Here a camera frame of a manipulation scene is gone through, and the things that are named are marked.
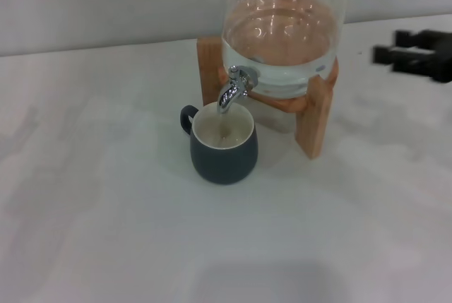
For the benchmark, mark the black cup white inside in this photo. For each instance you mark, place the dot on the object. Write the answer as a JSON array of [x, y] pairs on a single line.
[[222, 165]]

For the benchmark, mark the chrome faucet tap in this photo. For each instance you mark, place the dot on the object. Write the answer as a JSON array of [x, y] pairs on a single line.
[[229, 94]]

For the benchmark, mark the glass water dispenser jar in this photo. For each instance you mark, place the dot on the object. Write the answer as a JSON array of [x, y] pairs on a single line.
[[282, 48]]

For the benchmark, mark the wooden dispenser stand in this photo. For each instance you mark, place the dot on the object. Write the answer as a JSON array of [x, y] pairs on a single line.
[[314, 123]]

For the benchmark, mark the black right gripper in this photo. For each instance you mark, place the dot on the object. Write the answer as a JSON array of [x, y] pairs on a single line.
[[441, 56]]

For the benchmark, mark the white tablecloth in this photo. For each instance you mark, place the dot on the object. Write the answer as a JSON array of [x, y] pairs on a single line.
[[247, 229]]

